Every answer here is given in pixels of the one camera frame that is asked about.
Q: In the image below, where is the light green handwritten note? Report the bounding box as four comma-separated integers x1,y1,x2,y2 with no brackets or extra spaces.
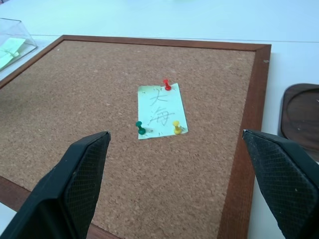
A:
137,83,189,140

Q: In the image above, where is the green push pin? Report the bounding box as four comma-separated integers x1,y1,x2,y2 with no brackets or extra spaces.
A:
135,120,146,135

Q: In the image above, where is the dark wooden tray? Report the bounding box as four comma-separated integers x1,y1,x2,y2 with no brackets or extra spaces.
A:
278,83,319,161

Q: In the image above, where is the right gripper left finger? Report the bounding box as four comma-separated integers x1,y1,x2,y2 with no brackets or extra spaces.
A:
0,130,112,239

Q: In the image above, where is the wood framed cork board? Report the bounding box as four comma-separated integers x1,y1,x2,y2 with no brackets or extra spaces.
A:
0,34,272,239

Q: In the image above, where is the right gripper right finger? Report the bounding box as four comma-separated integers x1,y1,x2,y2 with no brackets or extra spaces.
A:
242,128,319,239

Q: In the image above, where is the light green paper note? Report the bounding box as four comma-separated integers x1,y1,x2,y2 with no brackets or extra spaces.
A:
0,49,20,70
1,37,26,57

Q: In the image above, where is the clear plastic box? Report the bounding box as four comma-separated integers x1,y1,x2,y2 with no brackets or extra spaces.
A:
0,17,38,73

